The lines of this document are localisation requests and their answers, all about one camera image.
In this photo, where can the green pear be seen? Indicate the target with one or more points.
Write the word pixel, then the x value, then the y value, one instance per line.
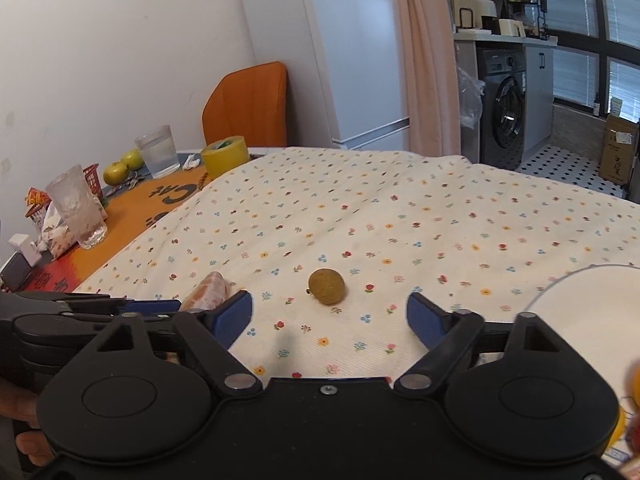
pixel 115 174
pixel 132 160

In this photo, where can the frosted glass front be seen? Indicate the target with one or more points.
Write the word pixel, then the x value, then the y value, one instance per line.
pixel 78 207

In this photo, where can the grey washing machine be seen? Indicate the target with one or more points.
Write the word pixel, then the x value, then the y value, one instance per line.
pixel 502 125

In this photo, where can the white refrigerator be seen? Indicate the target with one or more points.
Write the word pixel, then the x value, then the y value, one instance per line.
pixel 346 85

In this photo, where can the brown kiwi fruit back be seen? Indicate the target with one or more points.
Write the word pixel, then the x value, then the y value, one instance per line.
pixel 327 286

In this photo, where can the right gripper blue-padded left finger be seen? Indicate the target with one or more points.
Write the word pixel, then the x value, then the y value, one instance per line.
pixel 206 338

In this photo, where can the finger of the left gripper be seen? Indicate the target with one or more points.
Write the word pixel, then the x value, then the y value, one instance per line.
pixel 82 302

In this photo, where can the pink curtain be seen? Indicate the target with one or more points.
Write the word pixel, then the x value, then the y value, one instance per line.
pixel 427 39

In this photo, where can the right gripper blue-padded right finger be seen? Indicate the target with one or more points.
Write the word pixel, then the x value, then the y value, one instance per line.
pixel 449 339

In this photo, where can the red cherry tomato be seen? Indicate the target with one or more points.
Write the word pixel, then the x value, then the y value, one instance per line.
pixel 633 435

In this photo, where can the red snack basket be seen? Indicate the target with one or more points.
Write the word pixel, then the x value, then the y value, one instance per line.
pixel 54 235

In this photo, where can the kitchen counter cabinet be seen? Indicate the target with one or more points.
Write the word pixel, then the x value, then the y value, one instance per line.
pixel 538 87

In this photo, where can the orange cat table mat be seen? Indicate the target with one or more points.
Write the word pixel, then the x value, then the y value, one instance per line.
pixel 129 214

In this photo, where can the orange chair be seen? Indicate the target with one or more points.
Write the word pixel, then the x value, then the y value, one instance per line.
pixel 250 103

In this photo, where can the small yellow kumquat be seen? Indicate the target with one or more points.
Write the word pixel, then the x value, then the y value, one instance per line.
pixel 619 428

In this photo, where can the peeled pomelo segment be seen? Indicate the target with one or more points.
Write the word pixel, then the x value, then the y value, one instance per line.
pixel 211 293

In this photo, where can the cardboard box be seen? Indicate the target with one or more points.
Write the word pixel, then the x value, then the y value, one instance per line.
pixel 620 143

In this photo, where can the floral white tablecloth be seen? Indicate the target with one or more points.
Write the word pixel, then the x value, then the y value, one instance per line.
pixel 391 223

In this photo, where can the clear glass back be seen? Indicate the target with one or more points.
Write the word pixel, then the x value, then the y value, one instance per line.
pixel 158 151

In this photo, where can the white plate with blue rim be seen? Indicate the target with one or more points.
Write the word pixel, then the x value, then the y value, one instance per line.
pixel 596 310

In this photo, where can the yellow tape roll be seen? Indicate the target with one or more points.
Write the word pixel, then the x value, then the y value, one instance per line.
pixel 224 155

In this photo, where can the large orange front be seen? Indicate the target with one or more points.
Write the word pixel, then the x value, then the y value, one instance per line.
pixel 632 383

